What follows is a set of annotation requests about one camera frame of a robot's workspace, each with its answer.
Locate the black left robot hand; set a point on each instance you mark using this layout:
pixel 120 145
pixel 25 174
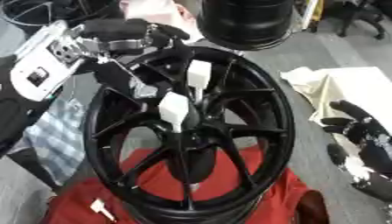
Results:
pixel 117 29

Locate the black round tyre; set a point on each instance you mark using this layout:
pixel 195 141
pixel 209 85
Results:
pixel 245 23

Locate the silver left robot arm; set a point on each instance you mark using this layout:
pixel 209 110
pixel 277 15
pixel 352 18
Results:
pixel 43 64

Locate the black office chair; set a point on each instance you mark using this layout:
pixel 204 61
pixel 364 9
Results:
pixel 363 16

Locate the cream white cloth sheet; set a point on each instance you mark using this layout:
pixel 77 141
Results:
pixel 347 87

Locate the dark brown rounded object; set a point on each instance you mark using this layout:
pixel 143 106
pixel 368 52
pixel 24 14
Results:
pixel 312 208

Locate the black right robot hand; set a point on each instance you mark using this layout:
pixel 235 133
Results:
pixel 370 143

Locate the person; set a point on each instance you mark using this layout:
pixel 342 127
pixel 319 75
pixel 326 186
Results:
pixel 153 11

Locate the blue white checked cloth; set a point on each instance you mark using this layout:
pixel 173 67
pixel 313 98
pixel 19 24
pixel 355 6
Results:
pixel 56 137

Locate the black spoked wheel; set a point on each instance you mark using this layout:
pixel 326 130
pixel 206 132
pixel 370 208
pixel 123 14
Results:
pixel 232 96

